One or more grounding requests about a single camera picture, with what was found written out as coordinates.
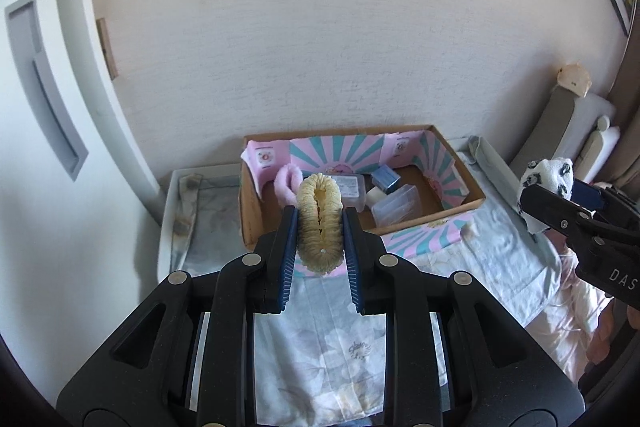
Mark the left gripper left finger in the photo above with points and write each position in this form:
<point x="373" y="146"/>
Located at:
<point x="185" y="355"/>

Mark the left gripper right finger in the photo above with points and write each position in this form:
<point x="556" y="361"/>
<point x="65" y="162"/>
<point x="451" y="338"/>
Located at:
<point x="454" y="356"/>

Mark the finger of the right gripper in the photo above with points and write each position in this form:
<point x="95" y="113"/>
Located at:
<point x="607" y="203"/>
<point x="562" y="215"/>

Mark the white panda sock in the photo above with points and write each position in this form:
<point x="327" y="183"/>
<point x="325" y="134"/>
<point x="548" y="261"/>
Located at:
<point x="556" y="175"/>

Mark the clear plastic case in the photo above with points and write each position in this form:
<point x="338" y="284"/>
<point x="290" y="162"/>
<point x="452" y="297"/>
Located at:
<point x="402" y="205"/>

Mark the blue small box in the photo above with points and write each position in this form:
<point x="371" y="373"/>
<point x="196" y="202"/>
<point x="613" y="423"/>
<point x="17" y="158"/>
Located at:
<point x="385" y="179"/>

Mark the yellow hair scrunchie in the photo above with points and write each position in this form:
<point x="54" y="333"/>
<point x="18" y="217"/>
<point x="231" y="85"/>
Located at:
<point x="320" y="236"/>

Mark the pink fluffy sock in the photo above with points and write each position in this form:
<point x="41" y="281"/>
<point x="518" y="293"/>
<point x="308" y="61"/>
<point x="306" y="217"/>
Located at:
<point x="286" y="185"/>

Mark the white roll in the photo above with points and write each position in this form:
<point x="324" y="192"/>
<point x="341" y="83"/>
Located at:
<point x="374" y="195"/>

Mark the clear cotton swab box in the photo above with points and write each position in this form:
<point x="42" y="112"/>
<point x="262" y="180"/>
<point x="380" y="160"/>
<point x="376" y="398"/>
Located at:
<point x="352" y="189"/>

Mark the grey sofa cushion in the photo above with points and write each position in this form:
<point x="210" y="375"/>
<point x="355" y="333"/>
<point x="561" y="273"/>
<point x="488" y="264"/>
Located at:
<point x="563" y="128"/>

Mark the beige plush toy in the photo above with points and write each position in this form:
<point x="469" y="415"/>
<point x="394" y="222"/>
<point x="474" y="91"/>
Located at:
<point x="574" y="78"/>

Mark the floral light blue cloth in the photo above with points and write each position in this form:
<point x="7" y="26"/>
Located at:
<point x="454" y="355"/>

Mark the pink lined cardboard box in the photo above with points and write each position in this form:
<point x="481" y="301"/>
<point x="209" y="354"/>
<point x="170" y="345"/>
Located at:
<point x="419" y="155"/>

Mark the white sliding door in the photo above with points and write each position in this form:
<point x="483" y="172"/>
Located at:
<point x="78" y="248"/>

